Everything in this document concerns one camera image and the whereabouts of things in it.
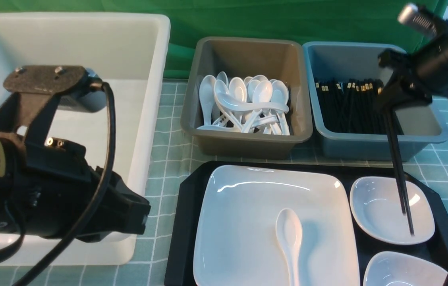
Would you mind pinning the white ceramic soup spoon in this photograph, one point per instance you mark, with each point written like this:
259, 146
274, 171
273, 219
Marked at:
289, 234

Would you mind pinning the white small dish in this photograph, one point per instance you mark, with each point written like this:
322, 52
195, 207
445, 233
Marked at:
376, 208
389, 268

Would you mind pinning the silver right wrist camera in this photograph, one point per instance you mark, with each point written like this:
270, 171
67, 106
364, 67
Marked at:
422, 20

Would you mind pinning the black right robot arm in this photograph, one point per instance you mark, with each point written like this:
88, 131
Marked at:
416, 77

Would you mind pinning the blue plastic chopstick bin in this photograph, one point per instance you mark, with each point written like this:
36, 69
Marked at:
345, 60

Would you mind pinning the large white square plate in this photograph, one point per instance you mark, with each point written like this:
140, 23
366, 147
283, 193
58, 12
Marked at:
236, 243

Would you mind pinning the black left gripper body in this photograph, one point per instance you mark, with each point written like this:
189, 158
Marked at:
52, 189

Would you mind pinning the grey plastic spoon bin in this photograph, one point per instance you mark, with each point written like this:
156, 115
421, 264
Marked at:
241, 57

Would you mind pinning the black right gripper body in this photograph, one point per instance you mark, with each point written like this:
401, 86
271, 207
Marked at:
416, 78

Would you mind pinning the teal checkered tablecloth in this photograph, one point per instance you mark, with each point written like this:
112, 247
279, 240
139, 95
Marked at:
175, 155

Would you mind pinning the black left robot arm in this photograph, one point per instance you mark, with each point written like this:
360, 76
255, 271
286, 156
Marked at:
52, 197

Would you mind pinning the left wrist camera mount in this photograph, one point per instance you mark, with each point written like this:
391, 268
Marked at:
37, 92

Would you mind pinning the green backdrop cloth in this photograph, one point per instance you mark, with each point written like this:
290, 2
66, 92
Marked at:
302, 21

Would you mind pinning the pile of white spoons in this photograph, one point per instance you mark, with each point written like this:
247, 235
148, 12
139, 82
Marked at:
245, 105

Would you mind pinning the black plastic serving tray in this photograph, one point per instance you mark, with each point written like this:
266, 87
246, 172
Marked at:
179, 268

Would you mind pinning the pile of black chopsticks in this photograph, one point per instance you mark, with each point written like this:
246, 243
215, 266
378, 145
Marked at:
348, 107

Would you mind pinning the large white plastic tub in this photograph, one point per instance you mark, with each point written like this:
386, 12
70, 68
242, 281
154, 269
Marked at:
129, 52

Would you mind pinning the black chopstick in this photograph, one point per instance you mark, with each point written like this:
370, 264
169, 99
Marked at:
408, 216
396, 158

